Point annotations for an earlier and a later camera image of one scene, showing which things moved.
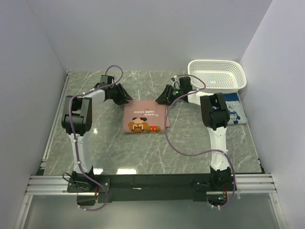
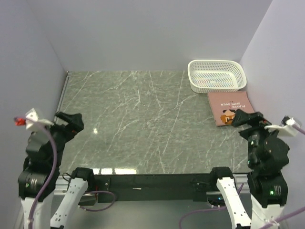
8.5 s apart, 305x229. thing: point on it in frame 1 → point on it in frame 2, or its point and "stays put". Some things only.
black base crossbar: [149, 188] stays put
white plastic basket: [222, 76] stays put
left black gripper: [123, 95] → [75, 122]
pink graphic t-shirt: [144, 116] → [224, 106]
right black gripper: [166, 98] → [241, 116]
